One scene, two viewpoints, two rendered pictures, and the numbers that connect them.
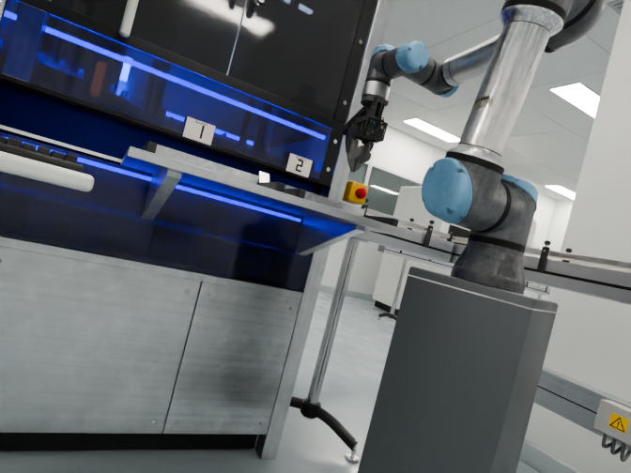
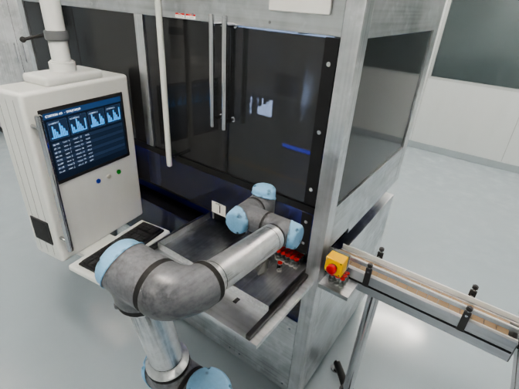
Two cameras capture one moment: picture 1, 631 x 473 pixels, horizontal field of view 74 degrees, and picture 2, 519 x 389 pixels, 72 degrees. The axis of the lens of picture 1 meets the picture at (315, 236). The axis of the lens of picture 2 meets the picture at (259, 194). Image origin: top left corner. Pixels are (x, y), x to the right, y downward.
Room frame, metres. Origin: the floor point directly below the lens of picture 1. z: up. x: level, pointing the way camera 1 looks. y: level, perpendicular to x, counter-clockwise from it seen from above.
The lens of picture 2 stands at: (0.72, -0.92, 1.89)
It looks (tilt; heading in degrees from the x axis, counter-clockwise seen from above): 29 degrees down; 61
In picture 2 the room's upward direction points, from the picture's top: 4 degrees clockwise
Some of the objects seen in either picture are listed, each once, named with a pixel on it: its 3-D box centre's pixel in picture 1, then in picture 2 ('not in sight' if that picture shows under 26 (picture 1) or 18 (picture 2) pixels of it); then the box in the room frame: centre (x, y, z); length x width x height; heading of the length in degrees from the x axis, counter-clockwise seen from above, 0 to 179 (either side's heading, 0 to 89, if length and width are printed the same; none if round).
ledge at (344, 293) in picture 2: not in sight; (339, 282); (1.58, -0.09, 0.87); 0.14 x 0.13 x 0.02; 27
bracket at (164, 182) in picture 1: (159, 198); not in sight; (1.06, 0.41, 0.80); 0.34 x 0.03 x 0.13; 27
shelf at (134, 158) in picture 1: (256, 196); (223, 266); (1.18, 0.19, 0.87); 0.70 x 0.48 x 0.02; 117
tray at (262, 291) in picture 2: (300, 202); (266, 270); (1.32, 0.07, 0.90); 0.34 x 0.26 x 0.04; 27
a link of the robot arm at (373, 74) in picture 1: (382, 68); (262, 202); (1.20, -0.07, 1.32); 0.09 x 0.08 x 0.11; 29
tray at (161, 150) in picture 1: (194, 170); (205, 238); (1.16, 0.37, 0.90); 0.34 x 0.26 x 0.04; 27
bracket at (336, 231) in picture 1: (326, 241); not in sight; (1.28, -0.04, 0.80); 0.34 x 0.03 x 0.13; 27
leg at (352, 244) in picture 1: (330, 327); (358, 349); (1.73, -0.16, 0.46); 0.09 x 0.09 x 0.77; 27
